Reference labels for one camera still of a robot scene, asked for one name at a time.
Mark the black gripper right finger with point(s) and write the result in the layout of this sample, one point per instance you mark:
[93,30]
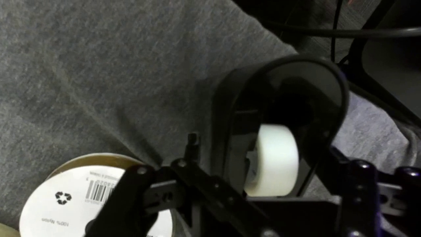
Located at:
[364,198]

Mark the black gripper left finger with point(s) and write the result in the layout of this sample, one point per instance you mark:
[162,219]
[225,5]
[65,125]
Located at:
[123,202]

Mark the black tape dispenser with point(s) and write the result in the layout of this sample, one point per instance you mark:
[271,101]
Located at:
[239,96]

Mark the white ribbon spool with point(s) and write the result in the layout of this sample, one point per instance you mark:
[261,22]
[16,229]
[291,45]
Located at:
[66,211]

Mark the grey tablecloth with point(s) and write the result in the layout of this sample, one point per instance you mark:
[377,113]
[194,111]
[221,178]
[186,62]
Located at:
[110,66]

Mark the black robot stand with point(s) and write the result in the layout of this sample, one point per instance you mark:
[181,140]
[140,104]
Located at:
[390,57]

